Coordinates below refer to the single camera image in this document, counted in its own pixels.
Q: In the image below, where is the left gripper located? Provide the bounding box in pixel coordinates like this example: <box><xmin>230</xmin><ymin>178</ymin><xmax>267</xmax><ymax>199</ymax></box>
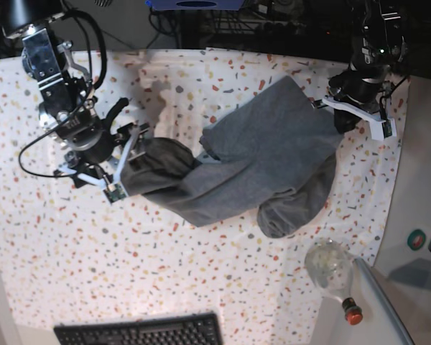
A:
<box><xmin>328</xmin><ymin>68</ymin><xmax>384</xmax><ymax>114</ymax></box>

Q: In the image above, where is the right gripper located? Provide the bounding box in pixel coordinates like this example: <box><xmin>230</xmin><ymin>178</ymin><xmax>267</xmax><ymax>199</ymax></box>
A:
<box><xmin>53</xmin><ymin>97</ymin><xmax>129</xmax><ymax>170</ymax></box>

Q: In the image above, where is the grey t-shirt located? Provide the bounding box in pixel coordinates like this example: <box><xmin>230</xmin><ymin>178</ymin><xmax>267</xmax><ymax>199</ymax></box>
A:
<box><xmin>121</xmin><ymin>76</ymin><xmax>343</xmax><ymax>239</ymax></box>

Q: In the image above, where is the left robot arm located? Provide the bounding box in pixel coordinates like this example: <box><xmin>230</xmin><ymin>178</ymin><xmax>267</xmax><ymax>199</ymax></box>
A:
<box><xmin>323</xmin><ymin>1</ymin><xmax>405</xmax><ymax>141</ymax></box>

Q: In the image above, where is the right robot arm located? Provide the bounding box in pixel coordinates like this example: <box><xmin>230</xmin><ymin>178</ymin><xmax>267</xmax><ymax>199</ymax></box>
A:
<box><xmin>0</xmin><ymin>1</ymin><xmax>129</xmax><ymax>178</ymax></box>

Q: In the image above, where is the terrazzo pattern tablecloth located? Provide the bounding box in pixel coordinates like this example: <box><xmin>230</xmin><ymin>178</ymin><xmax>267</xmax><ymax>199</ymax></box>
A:
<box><xmin>0</xmin><ymin>49</ymin><xmax>409</xmax><ymax>344</ymax></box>

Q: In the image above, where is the blue box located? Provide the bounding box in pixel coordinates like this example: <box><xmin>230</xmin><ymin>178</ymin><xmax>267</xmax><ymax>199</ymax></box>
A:
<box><xmin>145</xmin><ymin>0</ymin><xmax>254</xmax><ymax>11</ymax></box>

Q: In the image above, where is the green tape roll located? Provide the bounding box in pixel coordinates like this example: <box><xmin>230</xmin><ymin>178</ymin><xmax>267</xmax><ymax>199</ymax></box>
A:
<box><xmin>407</xmin><ymin>229</ymin><xmax>427</xmax><ymax>251</ymax></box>

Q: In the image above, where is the clear glass bottle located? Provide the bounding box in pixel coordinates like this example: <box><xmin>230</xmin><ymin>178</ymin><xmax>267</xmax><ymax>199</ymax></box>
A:
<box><xmin>305</xmin><ymin>239</ymin><xmax>363</xmax><ymax>326</ymax></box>

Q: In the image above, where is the black keyboard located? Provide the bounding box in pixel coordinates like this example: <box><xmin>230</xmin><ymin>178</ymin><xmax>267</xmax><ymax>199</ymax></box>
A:
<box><xmin>53</xmin><ymin>313</ymin><xmax>223</xmax><ymax>345</ymax></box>

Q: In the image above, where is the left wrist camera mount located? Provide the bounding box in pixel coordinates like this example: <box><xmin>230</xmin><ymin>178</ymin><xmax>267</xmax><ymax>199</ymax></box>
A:
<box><xmin>312</xmin><ymin>95</ymin><xmax>397</xmax><ymax>141</ymax></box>

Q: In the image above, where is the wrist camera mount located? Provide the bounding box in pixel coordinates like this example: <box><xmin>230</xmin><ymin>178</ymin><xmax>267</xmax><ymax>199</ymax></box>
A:
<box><xmin>312</xmin><ymin>95</ymin><xmax>397</xmax><ymax>141</ymax></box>
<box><xmin>54</xmin><ymin>123</ymin><xmax>149</xmax><ymax>203</ymax></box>

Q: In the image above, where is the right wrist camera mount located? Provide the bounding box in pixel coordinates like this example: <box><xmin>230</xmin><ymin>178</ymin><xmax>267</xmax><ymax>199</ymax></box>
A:
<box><xmin>54</xmin><ymin>123</ymin><xmax>149</xmax><ymax>203</ymax></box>

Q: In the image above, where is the metal wire rack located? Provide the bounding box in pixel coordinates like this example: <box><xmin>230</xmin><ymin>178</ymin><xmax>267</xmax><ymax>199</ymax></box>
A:
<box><xmin>199</xmin><ymin>1</ymin><xmax>307</xmax><ymax>35</ymax></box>

